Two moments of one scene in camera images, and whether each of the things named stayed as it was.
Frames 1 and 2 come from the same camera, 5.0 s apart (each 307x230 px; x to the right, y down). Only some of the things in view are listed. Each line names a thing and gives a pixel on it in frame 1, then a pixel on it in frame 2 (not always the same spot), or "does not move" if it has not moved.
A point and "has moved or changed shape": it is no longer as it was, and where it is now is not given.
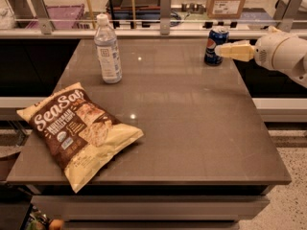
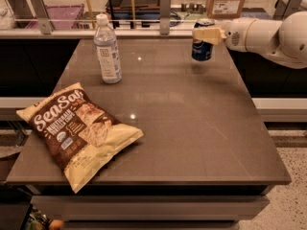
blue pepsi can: [217, 36] has moved or changed shape
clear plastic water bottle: [108, 57] does not move
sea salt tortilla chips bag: [81, 135] does not move
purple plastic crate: [62, 16] does not move
